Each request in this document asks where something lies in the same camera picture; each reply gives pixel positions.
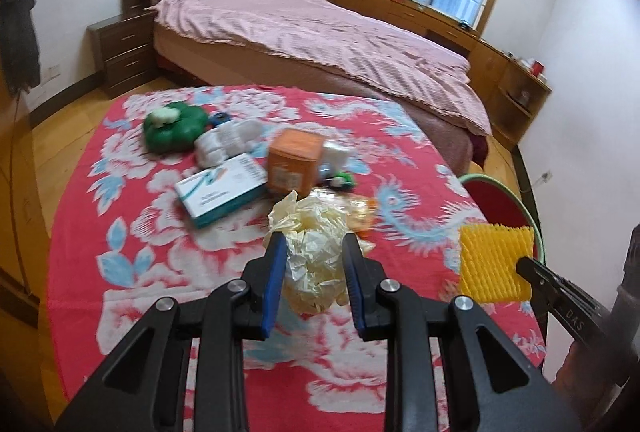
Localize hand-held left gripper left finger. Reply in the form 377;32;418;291
55;231;289;432

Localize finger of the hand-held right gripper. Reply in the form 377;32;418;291
516;257;619;365

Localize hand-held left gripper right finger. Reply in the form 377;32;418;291
341;232;583;432

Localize cream latex gloves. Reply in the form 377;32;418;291
265;190;368;315

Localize yellow spiky plastic pad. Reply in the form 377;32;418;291
459;223;537;305

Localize red basin with green rim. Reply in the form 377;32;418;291
460;173;547;265

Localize white cloth with bandage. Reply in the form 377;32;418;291
194;119;264;167

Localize orange plastic wrapper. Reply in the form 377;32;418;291
344;192;379;255

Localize small green toy figure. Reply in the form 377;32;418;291
325;169;357;191

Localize white and teal box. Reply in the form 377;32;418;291
174;153;269;230

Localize red floral blanket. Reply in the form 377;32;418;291
47;84;546;432

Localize orange cardboard box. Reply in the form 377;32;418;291
266;128;325;201

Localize dark red cloth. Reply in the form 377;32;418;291
469;136;489;169

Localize green pumpkin toy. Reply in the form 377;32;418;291
142;102;208;155

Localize brown bed sheet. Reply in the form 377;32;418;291
152;29;490;175

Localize wooden corner shelf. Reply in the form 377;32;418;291
492;59;554;151

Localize pink bedspread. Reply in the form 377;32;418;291
147;0;493;136

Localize dark wooden nightstand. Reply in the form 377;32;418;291
86;9;161;100

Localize long light wooden cabinet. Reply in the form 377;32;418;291
312;0;508;113

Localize dark hanging clothes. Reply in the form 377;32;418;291
0;0;42;95

